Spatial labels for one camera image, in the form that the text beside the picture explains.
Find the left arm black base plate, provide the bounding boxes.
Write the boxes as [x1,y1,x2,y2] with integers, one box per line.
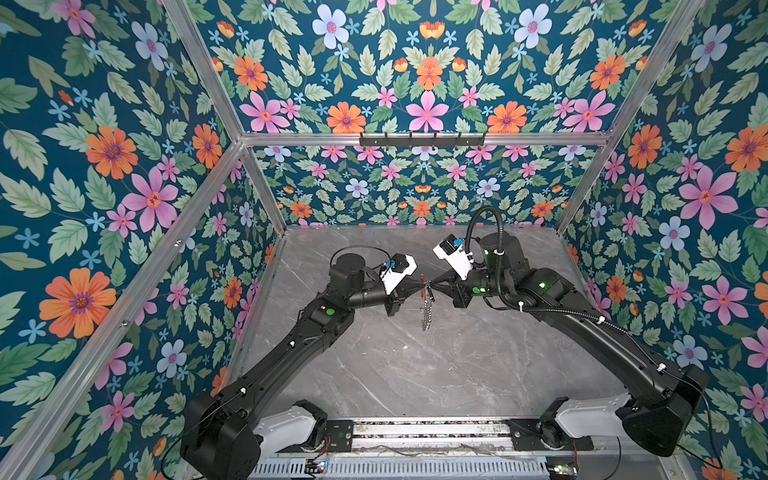
[299,420,355,454]

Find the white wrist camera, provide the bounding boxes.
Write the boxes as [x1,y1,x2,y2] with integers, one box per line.
[380,253,417,295]
[433,234,473,280]

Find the white perforated cable duct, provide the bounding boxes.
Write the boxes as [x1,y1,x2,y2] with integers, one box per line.
[250,457,550,479]

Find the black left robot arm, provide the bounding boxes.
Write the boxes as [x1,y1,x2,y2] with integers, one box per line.
[179,253,421,479]

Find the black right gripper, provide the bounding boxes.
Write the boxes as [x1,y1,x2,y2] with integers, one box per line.
[427,266,511,310]

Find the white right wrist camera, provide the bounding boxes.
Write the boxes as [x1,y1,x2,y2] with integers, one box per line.
[433,234,473,280]

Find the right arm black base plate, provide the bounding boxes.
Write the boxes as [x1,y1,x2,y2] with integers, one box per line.
[503,418,595,451]

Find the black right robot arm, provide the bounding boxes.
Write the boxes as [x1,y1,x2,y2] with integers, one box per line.
[428,206,709,457]

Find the steel keyring with red handle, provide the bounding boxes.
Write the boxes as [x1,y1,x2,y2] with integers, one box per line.
[421,277,435,332]

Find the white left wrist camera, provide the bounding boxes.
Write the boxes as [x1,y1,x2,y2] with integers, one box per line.
[380,253,417,295]

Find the black hook rail on wall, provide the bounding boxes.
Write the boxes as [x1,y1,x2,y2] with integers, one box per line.
[358,132,486,148]

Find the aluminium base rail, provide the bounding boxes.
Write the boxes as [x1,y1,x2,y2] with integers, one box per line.
[185,416,679,460]

